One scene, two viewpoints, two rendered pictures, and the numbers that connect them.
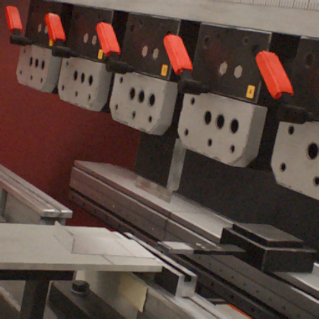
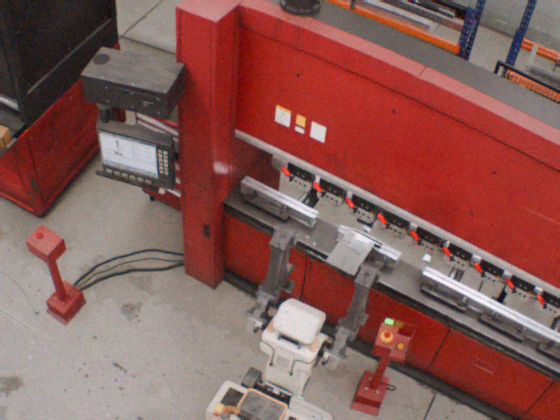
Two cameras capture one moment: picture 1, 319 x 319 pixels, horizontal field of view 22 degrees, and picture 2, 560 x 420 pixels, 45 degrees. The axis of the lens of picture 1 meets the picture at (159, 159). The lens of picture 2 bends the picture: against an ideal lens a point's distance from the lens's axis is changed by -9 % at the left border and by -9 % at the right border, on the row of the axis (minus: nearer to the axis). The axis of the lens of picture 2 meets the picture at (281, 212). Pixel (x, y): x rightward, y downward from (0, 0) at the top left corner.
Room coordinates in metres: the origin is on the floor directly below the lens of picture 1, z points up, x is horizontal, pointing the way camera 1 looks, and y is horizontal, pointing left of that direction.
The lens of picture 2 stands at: (-0.79, 1.77, 4.33)
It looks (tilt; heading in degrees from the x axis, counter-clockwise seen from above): 51 degrees down; 328
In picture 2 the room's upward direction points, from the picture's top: 6 degrees clockwise
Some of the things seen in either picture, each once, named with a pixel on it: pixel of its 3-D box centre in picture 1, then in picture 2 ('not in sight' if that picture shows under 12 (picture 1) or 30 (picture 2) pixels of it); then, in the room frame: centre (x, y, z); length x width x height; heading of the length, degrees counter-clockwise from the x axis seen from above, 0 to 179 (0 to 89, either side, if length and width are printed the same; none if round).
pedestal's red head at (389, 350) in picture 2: not in sight; (393, 340); (0.59, 0.08, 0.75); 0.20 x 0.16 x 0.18; 44
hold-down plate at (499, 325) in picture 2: not in sight; (502, 327); (0.30, -0.49, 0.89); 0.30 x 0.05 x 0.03; 33
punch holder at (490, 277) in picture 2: not in sight; (491, 268); (0.53, -0.42, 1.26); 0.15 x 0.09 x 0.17; 33
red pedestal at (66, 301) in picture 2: not in sight; (55, 274); (2.04, 1.71, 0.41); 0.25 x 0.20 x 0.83; 123
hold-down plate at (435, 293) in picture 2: not in sight; (444, 297); (0.64, -0.28, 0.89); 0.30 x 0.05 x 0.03; 33
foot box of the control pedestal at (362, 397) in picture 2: not in sight; (370, 393); (0.57, 0.10, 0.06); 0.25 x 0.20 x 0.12; 134
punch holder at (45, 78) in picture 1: (57, 47); (301, 173); (1.54, 0.23, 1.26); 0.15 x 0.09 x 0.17; 33
